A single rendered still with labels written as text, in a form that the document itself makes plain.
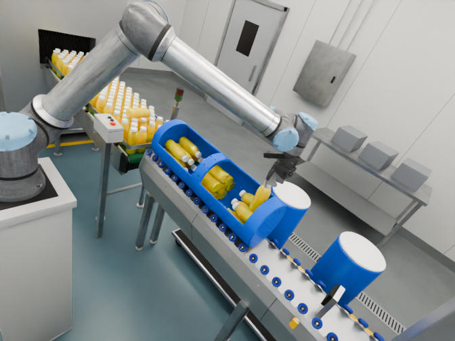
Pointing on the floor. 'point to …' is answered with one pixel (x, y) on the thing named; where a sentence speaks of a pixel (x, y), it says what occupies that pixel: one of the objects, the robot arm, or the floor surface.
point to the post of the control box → (103, 187)
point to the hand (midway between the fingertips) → (268, 183)
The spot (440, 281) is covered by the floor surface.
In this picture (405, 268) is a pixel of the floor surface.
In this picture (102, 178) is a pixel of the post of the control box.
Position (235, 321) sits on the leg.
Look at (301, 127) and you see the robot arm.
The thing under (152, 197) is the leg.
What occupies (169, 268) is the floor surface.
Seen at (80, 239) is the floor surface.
